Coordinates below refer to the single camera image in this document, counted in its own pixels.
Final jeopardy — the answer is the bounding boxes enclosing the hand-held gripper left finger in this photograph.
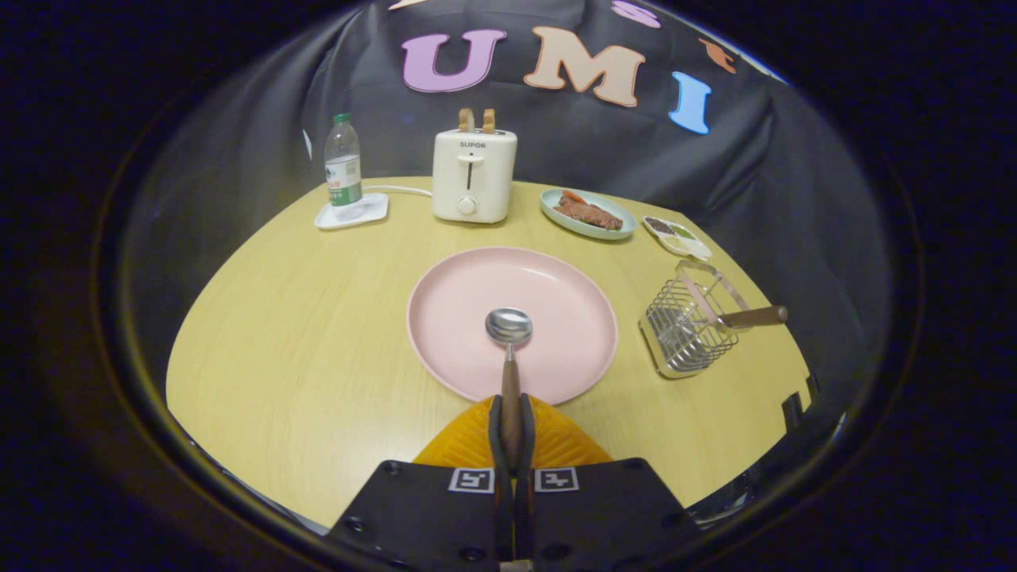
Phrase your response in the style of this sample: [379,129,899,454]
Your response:
[326,395,509,572]

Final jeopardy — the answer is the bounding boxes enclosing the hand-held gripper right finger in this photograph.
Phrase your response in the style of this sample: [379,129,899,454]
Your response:
[516,395,700,569]

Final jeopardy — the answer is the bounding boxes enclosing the wooden handled metal spoon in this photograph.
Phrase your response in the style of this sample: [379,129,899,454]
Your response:
[485,307,534,470]

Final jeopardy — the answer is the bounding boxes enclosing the wooden handled metal fork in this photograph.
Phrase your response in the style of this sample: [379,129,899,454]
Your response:
[699,305,790,331]

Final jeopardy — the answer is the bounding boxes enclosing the pink round plate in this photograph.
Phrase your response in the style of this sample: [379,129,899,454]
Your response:
[406,246,619,406]

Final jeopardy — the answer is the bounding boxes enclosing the pale green food plate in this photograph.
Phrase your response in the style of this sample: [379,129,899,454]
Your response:
[540,188,637,241]

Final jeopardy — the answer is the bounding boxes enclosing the brown meat slice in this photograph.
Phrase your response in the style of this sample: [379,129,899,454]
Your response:
[554,195,625,232]

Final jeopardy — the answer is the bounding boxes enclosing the white divided condiment dish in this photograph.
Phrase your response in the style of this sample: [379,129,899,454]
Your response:
[642,215,713,263]

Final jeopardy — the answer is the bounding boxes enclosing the white toaster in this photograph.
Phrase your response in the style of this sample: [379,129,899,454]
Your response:
[432,129,518,225]

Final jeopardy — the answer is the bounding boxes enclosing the white square coaster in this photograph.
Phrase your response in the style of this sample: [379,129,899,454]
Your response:
[315,193,390,231]

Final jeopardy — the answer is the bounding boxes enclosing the clear plastic water bottle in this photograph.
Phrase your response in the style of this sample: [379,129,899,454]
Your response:
[324,113,364,209]

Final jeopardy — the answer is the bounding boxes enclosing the black backdrop cloth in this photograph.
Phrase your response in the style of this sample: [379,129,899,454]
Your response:
[119,0,891,446]

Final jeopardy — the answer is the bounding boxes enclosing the metal wire cutlery basket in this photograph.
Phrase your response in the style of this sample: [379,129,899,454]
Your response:
[639,260,752,380]

